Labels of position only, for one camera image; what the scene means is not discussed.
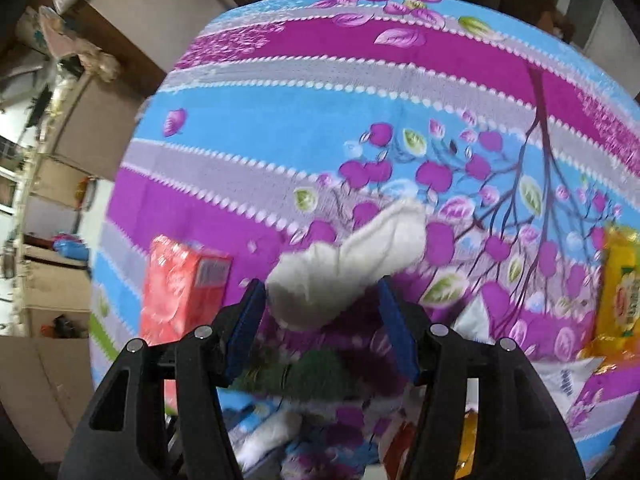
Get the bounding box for white tissue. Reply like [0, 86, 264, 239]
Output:
[266, 198, 426, 332]

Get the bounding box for kitchen counter cabinets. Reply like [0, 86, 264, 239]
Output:
[0, 4, 151, 340]

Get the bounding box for red tissue packet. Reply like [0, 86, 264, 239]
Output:
[139, 234, 234, 411]

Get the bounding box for orange snack packet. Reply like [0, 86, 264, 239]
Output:
[378, 410, 478, 479]

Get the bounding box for yellow snack bag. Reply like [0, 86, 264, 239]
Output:
[579, 223, 639, 360]

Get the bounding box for colourful floral tablecloth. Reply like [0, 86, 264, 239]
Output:
[90, 0, 639, 474]

